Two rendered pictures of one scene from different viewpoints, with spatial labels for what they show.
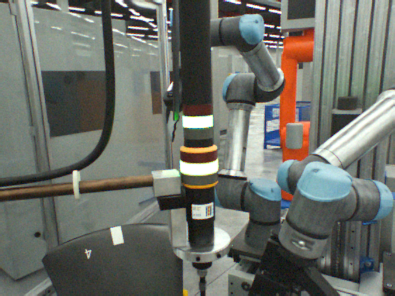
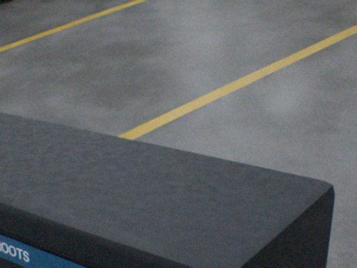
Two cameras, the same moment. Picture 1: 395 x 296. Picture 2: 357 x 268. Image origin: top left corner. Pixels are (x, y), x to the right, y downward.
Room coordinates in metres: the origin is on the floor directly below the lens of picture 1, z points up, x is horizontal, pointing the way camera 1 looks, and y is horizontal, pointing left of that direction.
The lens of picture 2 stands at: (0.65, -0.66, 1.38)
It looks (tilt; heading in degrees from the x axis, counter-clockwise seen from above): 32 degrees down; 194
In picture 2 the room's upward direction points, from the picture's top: 8 degrees counter-clockwise
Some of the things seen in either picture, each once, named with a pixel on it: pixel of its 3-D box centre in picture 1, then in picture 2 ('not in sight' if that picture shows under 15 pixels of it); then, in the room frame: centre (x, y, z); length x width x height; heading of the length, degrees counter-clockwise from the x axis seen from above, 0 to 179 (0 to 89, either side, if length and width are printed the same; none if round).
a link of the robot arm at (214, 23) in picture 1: (207, 34); not in sight; (1.04, -0.04, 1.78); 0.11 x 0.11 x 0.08; 61
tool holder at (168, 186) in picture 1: (192, 210); not in sight; (0.37, 0.01, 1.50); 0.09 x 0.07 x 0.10; 102
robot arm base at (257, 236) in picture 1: (264, 227); not in sight; (1.17, -0.24, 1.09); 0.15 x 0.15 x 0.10
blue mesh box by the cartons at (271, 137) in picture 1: (294, 125); not in sight; (7.47, -2.21, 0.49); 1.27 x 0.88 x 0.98; 139
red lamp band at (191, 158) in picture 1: (198, 153); not in sight; (0.37, 0.00, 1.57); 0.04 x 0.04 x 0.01
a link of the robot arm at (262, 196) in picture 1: (262, 198); not in sight; (1.17, -0.24, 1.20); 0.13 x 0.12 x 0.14; 61
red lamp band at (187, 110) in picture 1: (197, 108); not in sight; (0.37, 0.00, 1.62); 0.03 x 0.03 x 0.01
